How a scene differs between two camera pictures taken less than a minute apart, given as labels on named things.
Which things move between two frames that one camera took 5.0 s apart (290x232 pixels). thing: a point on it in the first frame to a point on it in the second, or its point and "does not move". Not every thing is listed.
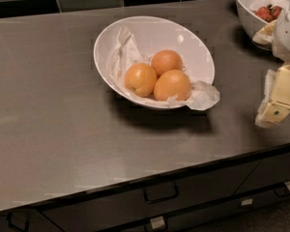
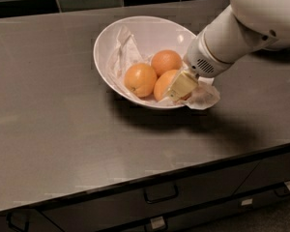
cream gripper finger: (285, 95) to (201, 61)
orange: (164, 61) does not move
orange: (140, 78) does not move
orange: (172, 83) does not move
